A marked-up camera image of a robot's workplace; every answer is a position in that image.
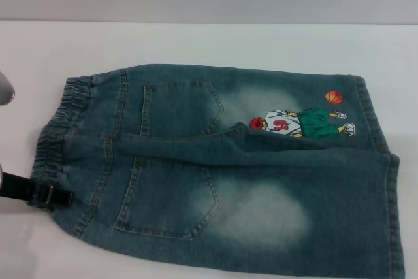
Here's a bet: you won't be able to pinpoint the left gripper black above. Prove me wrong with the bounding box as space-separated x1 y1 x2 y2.
0 171 74 209

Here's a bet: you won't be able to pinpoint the blue denim shorts with print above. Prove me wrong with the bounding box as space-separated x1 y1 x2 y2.
25 64 401 279

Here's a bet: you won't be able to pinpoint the left wrist silver black camera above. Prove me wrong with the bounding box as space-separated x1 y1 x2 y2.
0 71 16 107

